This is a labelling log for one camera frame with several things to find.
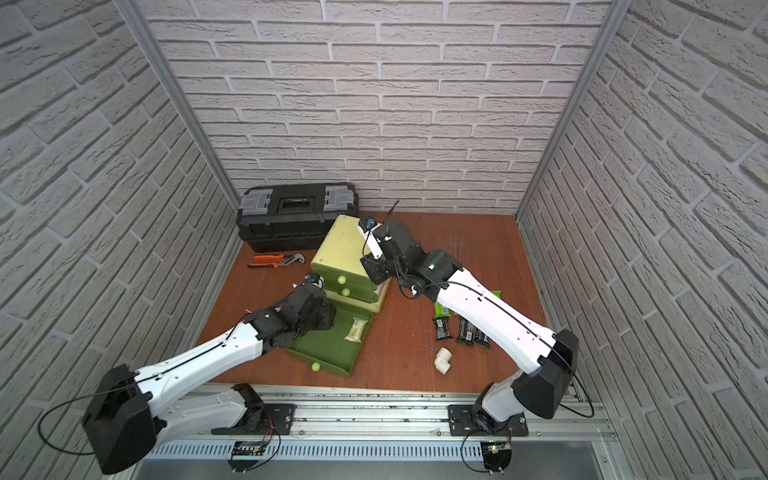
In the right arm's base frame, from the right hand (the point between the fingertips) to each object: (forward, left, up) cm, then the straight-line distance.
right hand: (377, 254), depth 73 cm
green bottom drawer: (-13, +15, -29) cm, 35 cm away
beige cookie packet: (-8, +8, -26) cm, 29 cm away
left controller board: (-36, +35, -30) cm, 59 cm away
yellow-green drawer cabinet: (+3, +11, -7) cm, 13 cm away
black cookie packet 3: (-14, -29, -26) cm, 42 cm away
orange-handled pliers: (+17, +37, -26) cm, 48 cm away
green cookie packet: (-4, -19, -27) cm, 33 cm away
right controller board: (-41, -26, -29) cm, 56 cm away
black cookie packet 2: (-11, -25, -27) cm, 38 cm away
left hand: (-5, +14, -17) cm, 22 cm away
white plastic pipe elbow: (-19, -16, -26) cm, 36 cm away
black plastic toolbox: (+25, +29, -11) cm, 40 cm away
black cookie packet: (-10, -18, -26) cm, 33 cm away
